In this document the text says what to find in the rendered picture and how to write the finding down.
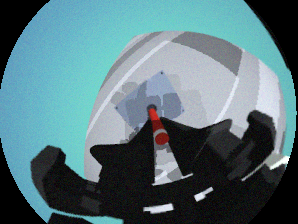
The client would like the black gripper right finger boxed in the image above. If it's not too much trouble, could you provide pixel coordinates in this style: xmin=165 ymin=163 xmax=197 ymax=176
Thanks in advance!
xmin=160 ymin=117 xmax=231 ymax=176

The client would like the red peg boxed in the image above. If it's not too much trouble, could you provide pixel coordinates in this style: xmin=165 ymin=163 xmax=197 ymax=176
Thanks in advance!
xmin=149 ymin=109 xmax=170 ymax=145

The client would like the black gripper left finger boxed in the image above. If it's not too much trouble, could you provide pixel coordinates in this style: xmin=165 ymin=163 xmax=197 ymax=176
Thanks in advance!
xmin=89 ymin=119 xmax=156 ymax=184

